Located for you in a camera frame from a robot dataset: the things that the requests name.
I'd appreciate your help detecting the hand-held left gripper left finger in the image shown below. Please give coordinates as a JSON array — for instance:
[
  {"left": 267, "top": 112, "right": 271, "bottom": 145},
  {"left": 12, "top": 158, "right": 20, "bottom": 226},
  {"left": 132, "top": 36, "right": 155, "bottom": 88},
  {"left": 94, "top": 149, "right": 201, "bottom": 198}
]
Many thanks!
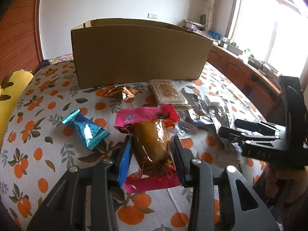
[{"left": 26, "top": 135, "right": 133, "bottom": 231}]

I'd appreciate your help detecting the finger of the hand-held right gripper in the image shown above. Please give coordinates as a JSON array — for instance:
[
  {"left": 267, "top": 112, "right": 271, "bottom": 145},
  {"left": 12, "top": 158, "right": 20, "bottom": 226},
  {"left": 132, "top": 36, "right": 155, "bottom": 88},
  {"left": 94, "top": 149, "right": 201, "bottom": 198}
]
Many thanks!
[
  {"left": 218, "top": 126, "right": 280, "bottom": 148},
  {"left": 234, "top": 119, "right": 286, "bottom": 137}
]

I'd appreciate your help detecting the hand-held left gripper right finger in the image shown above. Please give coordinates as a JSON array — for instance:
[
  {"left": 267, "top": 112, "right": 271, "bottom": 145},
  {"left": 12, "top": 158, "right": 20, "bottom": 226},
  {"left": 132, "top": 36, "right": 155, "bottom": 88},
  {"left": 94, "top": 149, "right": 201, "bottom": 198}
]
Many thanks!
[{"left": 172, "top": 136, "right": 281, "bottom": 231}]

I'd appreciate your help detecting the clear silver plastic packet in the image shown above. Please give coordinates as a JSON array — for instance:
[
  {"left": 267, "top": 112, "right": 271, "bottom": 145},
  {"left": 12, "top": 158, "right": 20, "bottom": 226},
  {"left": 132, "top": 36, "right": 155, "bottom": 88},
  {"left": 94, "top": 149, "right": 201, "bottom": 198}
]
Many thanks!
[{"left": 204, "top": 94, "right": 243, "bottom": 157}]

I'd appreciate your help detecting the pink snack packet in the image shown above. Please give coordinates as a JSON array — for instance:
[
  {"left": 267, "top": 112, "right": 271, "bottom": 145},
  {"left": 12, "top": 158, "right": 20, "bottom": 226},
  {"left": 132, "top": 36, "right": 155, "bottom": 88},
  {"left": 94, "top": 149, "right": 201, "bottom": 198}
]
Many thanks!
[{"left": 114, "top": 104, "right": 181, "bottom": 193}]

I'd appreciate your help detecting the shiny blue snack packet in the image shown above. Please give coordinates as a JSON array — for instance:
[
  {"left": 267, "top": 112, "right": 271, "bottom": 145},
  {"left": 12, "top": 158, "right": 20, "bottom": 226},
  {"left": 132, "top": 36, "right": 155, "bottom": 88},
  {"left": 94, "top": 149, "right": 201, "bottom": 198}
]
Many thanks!
[{"left": 62, "top": 109, "right": 110, "bottom": 151}]

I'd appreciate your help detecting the copper brown snack packet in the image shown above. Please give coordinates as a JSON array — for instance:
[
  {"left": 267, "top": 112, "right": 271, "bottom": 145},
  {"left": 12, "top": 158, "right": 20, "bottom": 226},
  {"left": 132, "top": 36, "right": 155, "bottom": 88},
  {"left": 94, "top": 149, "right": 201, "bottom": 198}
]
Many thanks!
[{"left": 103, "top": 85, "right": 140, "bottom": 102}]

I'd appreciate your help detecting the brown cardboard box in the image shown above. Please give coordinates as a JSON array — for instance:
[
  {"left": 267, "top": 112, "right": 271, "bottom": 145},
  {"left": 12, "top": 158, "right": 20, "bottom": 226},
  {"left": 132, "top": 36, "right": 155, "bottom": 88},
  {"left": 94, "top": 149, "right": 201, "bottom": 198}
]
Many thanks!
[{"left": 70, "top": 18, "right": 213, "bottom": 89}]

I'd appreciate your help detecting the small clear plastic packet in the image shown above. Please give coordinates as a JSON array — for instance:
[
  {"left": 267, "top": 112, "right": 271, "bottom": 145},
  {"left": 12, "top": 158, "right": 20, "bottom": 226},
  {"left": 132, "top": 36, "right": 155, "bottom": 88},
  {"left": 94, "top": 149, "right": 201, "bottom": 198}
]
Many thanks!
[{"left": 176, "top": 119, "right": 198, "bottom": 139}]

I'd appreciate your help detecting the clear packet with dark contents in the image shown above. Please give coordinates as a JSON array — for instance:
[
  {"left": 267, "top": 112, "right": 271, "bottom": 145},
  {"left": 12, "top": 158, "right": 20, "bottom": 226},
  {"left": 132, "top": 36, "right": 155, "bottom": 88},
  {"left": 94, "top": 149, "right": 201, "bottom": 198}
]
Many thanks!
[{"left": 180, "top": 87, "right": 217, "bottom": 127}]

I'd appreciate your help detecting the long wooden cabinet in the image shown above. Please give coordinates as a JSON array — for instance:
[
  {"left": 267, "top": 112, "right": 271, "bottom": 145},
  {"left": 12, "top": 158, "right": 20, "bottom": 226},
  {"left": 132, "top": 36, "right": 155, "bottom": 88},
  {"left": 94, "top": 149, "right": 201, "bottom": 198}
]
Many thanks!
[{"left": 207, "top": 44, "right": 283, "bottom": 121}]

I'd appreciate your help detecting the orange fruit print bedsheet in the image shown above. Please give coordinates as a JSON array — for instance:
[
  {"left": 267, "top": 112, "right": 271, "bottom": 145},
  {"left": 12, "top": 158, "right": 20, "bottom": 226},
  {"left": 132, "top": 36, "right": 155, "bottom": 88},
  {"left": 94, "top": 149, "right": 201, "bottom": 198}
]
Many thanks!
[{"left": 0, "top": 58, "right": 267, "bottom": 231}]

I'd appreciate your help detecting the clear tray of snack bars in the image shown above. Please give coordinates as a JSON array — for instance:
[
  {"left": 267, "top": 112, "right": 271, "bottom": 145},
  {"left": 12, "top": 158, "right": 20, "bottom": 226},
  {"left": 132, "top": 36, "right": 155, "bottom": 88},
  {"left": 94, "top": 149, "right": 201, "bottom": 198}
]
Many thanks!
[{"left": 148, "top": 79, "right": 187, "bottom": 105}]

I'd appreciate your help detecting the stack of boxes and papers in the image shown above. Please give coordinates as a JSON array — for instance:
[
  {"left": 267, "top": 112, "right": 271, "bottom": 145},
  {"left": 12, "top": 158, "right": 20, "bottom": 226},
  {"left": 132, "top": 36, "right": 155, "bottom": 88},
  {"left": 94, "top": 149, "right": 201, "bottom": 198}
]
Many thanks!
[{"left": 184, "top": 19, "right": 206, "bottom": 32}]

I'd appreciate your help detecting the floral blanket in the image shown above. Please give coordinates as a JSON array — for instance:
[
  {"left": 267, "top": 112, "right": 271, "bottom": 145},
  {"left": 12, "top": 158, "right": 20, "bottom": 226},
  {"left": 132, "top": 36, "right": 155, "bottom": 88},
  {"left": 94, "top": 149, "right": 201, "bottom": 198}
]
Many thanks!
[{"left": 49, "top": 54, "right": 74, "bottom": 64}]

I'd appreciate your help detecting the patterned curtain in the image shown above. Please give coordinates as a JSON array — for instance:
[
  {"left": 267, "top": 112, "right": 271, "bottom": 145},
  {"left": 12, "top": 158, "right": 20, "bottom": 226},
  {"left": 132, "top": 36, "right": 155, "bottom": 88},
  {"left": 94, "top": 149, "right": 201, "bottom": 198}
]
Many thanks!
[{"left": 204, "top": 0, "right": 219, "bottom": 32}]

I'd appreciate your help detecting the dark blue blanket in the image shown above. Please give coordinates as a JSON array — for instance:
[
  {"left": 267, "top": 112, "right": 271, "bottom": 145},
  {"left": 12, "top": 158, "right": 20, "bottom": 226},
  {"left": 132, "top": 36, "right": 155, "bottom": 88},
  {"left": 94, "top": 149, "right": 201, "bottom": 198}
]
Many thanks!
[{"left": 38, "top": 59, "right": 51, "bottom": 70}]

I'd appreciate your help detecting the yellow pillow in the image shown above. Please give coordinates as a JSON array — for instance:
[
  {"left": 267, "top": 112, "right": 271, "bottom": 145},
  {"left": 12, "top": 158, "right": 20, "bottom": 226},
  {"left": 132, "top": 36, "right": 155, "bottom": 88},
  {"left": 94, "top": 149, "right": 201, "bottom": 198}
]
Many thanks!
[{"left": 0, "top": 70, "right": 34, "bottom": 147}]

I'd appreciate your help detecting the wooden wardrobe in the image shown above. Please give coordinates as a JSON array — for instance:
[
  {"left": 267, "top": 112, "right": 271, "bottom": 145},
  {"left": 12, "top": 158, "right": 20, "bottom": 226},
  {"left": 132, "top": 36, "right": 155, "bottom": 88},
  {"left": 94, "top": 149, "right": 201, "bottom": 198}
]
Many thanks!
[{"left": 0, "top": 0, "right": 45, "bottom": 82}]

